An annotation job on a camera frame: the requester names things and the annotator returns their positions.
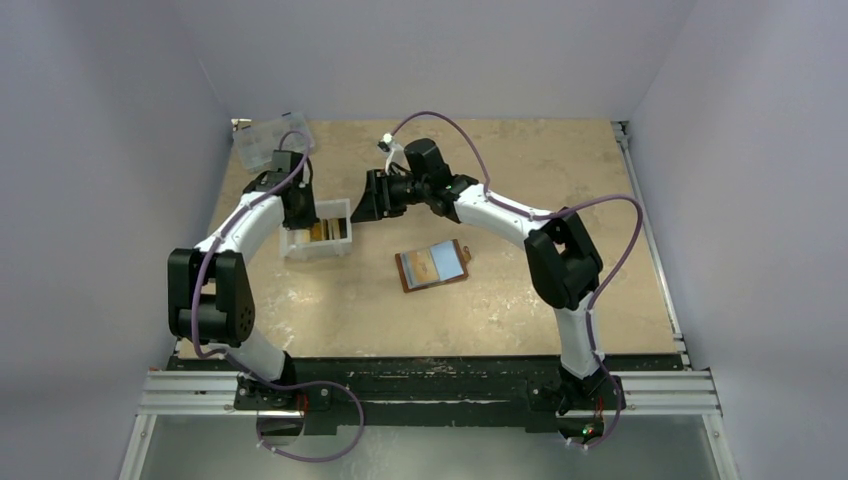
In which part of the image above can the gold patterned credit card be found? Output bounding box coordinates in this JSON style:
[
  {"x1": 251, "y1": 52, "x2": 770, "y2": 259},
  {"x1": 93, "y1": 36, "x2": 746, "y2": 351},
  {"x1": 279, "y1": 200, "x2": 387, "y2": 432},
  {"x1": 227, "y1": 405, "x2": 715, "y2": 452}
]
[{"x1": 401, "y1": 248, "x2": 440, "y2": 289}]

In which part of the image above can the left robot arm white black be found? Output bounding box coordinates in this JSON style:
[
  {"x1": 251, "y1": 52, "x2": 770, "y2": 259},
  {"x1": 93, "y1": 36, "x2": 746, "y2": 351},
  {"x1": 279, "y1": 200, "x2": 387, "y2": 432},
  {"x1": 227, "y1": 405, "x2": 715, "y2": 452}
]
[{"x1": 167, "y1": 150, "x2": 317, "y2": 409}]

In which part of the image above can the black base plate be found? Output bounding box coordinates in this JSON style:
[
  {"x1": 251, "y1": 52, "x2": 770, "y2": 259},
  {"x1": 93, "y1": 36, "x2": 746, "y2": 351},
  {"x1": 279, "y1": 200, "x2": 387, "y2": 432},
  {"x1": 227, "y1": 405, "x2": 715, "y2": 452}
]
[{"x1": 165, "y1": 355, "x2": 684, "y2": 439}]

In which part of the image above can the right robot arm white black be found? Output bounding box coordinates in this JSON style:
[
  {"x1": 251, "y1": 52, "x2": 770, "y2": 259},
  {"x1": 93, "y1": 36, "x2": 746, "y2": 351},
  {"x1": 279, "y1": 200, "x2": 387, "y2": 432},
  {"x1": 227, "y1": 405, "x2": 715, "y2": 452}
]
[{"x1": 351, "y1": 134, "x2": 605, "y2": 412}]

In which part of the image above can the clear plastic organizer box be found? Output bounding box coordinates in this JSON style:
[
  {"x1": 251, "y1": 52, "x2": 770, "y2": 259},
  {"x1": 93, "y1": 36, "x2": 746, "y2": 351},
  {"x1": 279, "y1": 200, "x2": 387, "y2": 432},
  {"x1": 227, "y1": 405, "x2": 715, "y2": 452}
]
[{"x1": 232, "y1": 112, "x2": 315, "y2": 173}]

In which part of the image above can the white plastic card tray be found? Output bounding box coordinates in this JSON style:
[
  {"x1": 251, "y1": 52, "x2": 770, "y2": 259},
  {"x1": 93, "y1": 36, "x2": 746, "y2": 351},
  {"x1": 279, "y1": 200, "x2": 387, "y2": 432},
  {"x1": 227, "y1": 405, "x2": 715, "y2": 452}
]
[{"x1": 278, "y1": 198, "x2": 353, "y2": 261}]

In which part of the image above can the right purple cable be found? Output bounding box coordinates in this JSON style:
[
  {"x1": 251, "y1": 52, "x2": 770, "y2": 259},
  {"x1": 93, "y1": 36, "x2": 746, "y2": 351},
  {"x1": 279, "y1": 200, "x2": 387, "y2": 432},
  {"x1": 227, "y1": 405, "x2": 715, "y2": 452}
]
[{"x1": 390, "y1": 111, "x2": 645, "y2": 452}]

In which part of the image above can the stack of credit cards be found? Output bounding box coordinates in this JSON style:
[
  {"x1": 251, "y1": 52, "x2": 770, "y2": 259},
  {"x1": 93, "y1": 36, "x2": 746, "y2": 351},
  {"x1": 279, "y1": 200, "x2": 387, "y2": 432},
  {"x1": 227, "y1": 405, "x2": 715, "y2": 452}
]
[{"x1": 309, "y1": 218, "x2": 348, "y2": 242}]

